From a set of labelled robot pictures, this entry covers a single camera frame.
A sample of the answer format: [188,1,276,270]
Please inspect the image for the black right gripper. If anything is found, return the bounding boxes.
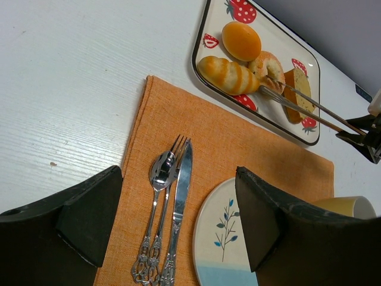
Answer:
[336,114,380,164]

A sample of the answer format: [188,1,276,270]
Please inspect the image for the orange cloth placemat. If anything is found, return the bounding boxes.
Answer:
[95,76,334,285]

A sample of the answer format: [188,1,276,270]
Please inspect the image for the brown bread slice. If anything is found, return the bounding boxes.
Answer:
[283,68,315,124]

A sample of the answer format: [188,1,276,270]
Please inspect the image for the stainless steel tongs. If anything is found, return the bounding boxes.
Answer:
[258,75,367,136]

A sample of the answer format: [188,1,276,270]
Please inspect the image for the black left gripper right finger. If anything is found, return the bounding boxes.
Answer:
[235,167,380,285]

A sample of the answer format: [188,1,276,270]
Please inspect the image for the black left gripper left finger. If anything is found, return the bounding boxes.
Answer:
[1,166,123,285]

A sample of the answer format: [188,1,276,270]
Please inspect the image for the silver spoon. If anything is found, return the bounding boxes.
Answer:
[132,151,176,283]

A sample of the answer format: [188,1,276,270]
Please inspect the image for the blue label sticker right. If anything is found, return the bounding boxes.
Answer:
[355,84,373,102]

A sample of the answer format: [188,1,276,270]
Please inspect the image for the round orange bun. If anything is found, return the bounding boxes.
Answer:
[221,21,261,62]

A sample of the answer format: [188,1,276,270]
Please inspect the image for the plate with leaf design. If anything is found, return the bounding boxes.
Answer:
[192,178,258,286]

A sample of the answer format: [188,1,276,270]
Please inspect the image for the yellow mug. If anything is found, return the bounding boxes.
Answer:
[312,196,377,219]

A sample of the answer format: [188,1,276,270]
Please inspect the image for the sugared bagel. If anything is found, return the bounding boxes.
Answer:
[248,51,285,94]

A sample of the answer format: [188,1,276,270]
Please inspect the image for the silver table knife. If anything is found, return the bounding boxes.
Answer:
[160,139,193,285]

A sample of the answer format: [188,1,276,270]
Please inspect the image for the strawberry print serving tray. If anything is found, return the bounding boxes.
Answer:
[191,1,320,146]

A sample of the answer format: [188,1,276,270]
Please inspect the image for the striped long bread roll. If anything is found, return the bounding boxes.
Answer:
[197,55,260,96]

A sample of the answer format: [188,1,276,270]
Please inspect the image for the silver fork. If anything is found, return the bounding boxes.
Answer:
[145,135,188,285]

